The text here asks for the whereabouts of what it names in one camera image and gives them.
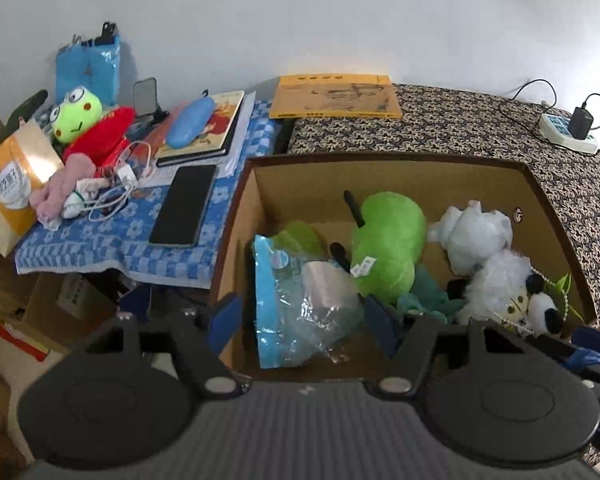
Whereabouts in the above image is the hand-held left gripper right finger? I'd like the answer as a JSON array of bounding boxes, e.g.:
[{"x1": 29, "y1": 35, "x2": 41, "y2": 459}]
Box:
[{"x1": 365, "y1": 294, "x2": 548, "y2": 397}]

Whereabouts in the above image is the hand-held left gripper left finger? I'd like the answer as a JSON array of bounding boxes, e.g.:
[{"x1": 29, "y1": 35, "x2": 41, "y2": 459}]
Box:
[{"x1": 76, "y1": 291, "x2": 244, "y2": 400}]

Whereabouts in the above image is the blue plastic bag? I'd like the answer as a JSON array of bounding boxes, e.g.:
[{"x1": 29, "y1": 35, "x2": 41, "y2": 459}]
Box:
[{"x1": 252, "y1": 234, "x2": 366, "y2": 370}]

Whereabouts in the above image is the white pearl necklace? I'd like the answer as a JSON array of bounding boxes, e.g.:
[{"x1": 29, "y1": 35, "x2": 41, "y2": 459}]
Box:
[{"x1": 485, "y1": 267, "x2": 571, "y2": 333}]

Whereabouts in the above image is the teal plush toy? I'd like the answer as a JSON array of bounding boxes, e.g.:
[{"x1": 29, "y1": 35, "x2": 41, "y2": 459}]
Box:
[{"x1": 397, "y1": 265, "x2": 466, "y2": 323}]

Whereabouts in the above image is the green artificial leaf sprig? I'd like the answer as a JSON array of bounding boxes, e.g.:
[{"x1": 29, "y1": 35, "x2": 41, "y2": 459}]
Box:
[{"x1": 542, "y1": 272, "x2": 583, "y2": 321}]

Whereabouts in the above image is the green apple plush toy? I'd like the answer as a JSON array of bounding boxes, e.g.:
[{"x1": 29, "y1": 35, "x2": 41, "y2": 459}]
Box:
[{"x1": 330, "y1": 190, "x2": 427, "y2": 306}]

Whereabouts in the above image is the white fluffy panda plush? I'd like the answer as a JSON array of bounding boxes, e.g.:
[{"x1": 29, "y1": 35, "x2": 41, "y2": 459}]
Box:
[{"x1": 447, "y1": 250, "x2": 568, "y2": 338}]

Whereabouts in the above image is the white plush toy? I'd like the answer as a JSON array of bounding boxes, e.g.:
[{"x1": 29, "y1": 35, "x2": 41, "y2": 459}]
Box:
[{"x1": 427, "y1": 200, "x2": 515, "y2": 277}]

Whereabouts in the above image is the brown cardboard box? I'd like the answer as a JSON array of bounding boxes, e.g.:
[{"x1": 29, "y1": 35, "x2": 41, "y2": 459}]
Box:
[{"x1": 209, "y1": 152, "x2": 598, "y2": 381}]

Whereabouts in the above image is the small white soft toy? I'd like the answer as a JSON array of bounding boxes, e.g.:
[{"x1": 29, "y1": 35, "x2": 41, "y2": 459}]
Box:
[{"x1": 62, "y1": 180, "x2": 106, "y2": 221}]

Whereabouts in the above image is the black smartphone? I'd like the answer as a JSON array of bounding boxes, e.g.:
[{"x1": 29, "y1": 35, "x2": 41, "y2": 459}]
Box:
[{"x1": 148, "y1": 164, "x2": 218, "y2": 248}]

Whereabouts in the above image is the blue checkered table cloth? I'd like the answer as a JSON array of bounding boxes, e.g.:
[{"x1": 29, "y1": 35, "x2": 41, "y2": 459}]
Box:
[{"x1": 14, "y1": 100, "x2": 286, "y2": 291}]

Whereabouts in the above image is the brown cardboard carton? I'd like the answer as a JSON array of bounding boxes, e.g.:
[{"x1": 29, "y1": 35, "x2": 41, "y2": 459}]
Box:
[
  {"x1": 25, "y1": 272, "x2": 121, "y2": 353},
  {"x1": 0, "y1": 255, "x2": 36, "y2": 313}
]

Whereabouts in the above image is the blue glasses case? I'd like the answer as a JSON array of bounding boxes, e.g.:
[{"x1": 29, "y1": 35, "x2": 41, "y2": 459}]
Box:
[{"x1": 165, "y1": 95, "x2": 216, "y2": 150}]

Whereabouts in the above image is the orange red pouch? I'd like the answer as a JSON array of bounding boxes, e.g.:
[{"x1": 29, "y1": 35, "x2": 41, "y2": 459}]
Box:
[{"x1": 142, "y1": 102, "x2": 188, "y2": 146}]

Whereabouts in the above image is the white power strip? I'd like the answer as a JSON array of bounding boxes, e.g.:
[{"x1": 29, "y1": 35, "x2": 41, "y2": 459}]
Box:
[{"x1": 539, "y1": 112, "x2": 600, "y2": 155}]

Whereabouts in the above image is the black charger plug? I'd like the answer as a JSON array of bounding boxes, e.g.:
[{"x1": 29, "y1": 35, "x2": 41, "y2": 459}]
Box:
[{"x1": 567, "y1": 105, "x2": 595, "y2": 140}]

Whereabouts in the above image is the pink plush toy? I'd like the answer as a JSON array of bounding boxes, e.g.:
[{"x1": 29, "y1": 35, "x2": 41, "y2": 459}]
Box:
[{"x1": 30, "y1": 152, "x2": 111, "y2": 231}]

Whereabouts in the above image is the red and white carton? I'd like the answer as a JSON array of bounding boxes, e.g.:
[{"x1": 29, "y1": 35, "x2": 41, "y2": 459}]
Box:
[{"x1": 0, "y1": 292, "x2": 51, "y2": 361}]

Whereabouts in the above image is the red plush toy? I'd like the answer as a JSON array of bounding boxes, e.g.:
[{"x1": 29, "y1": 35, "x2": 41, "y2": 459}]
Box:
[{"x1": 62, "y1": 106, "x2": 137, "y2": 166}]

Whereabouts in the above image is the yellow book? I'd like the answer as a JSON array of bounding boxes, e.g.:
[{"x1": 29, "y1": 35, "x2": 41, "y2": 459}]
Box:
[{"x1": 269, "y1": 74, "x2": 404, "y2": 121}]

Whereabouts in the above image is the small standing mirror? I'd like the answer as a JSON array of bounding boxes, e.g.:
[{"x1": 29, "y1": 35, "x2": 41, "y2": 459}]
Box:
[{"x1": 132, "y1": 77, "x2": 168, "y2": 125}]

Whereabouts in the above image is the green frog plush toy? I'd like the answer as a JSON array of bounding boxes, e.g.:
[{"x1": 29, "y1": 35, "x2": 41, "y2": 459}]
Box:
[{"x1": 47, "y1": 85, "x2": 103, "y2": 143}]

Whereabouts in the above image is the orange white paper bag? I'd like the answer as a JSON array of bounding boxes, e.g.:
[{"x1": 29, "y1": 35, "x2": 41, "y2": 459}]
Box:
[{"x1": 0, "y1": 119, "x2": 65, "y2": 258}]

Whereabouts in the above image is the blue plastic package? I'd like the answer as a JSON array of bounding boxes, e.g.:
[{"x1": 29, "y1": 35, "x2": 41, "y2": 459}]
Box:
[{"x1": 55, "y1": 35, "x2": 122, "y2": 108}]

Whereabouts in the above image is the dark green object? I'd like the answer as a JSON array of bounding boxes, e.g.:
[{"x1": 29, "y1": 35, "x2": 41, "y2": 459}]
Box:
[{"x1": 5, "y1": 89, "x2": 50, "y2": 128}]

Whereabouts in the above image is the black binder clip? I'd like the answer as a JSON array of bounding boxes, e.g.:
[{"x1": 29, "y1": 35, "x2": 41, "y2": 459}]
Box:
[{"x1": 96, "y1": 21, "x2": 120, "y2": 47}]

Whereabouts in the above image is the white charging cable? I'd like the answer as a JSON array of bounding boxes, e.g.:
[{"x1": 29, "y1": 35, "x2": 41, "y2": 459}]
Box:
[{"x1": 87, "y1": 140, "x2": 156, "y2": 223}]

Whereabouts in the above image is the thin black cable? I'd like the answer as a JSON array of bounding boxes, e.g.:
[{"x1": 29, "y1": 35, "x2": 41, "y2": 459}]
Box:
[{"x1": 497, "y1": 78, "x2": 600, "y2": 153}]

